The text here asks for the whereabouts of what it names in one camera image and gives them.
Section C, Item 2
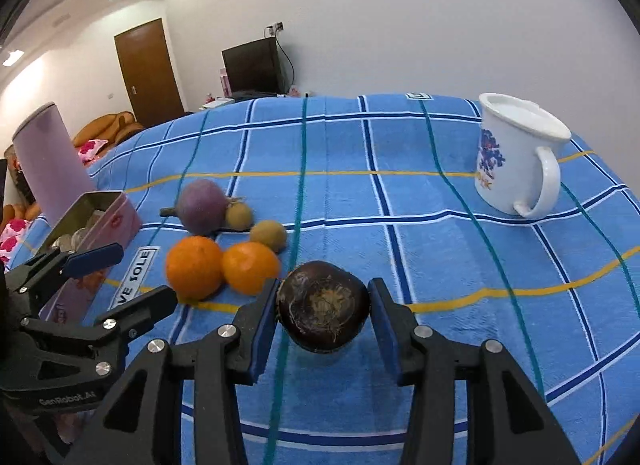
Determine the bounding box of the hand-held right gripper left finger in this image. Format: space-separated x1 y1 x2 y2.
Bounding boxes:
62 277 281 465

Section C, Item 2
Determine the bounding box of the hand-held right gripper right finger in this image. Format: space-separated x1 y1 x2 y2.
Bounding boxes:
367 277 583 465

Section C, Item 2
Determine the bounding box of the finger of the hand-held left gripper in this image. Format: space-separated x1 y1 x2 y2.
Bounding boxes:
94 285 179 342
5 242 125 297

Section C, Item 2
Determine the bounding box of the rectangular metal tin box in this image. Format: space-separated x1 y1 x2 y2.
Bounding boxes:
37 190 144 323

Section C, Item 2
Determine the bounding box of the orange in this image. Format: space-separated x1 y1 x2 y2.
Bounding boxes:
221 241 281 296
165 235 224 301

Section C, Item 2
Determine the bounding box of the dark water chestnut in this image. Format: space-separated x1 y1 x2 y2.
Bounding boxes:
276 260 372 352

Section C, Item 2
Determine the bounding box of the brown longan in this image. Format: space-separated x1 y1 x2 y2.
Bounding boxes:
225 202 254 231
249 220 288 253

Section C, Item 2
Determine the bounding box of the purple round radish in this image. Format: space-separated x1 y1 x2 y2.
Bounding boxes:
160 178 237 237

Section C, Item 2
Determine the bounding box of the pink floral pillow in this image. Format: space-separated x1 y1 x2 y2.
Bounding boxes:
81 139 109 162
0 219 32 262

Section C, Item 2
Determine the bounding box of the brown leather sofa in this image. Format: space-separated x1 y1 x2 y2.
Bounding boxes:
0 201 42 268
72 112 146 148

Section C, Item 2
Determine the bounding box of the blue checked blanket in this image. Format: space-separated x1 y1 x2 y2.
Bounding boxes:
0 92 640 465

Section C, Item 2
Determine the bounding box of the brown wooden door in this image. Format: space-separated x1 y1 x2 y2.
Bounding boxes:
114 18 186 128

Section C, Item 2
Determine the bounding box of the white television stand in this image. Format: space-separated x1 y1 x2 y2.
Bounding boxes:
199 89 311 112

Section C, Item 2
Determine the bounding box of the white printed mug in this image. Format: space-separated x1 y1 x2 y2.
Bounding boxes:
472 92 572 218

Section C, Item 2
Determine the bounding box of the black television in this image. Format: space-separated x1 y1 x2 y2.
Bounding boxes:
221 36 287 95

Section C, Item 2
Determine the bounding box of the black power cable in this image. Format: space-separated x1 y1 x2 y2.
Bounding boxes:
277 35 299 91

